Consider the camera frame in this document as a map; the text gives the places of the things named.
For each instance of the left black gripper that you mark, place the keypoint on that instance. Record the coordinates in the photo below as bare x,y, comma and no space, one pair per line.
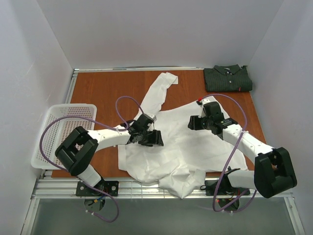
151,138

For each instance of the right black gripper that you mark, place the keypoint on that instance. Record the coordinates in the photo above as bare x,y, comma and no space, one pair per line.
197,122

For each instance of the white long sleeve shirt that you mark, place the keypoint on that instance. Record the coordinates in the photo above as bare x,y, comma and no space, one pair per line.
180,165

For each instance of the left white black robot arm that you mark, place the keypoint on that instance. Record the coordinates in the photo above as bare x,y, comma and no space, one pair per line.
77,150

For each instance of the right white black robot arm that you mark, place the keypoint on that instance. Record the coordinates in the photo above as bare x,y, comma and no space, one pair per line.
273,170

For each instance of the folded dark green shirt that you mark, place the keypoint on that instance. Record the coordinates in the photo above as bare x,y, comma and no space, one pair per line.
227,79

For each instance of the white plastic basket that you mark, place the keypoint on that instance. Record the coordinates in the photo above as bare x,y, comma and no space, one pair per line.
60,130

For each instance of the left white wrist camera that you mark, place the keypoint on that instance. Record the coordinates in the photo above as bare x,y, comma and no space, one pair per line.
151,117

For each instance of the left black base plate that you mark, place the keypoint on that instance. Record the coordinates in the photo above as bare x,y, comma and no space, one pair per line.
109,187

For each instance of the aluminium table frame rail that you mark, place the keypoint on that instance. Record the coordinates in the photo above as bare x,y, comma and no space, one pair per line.
65,188

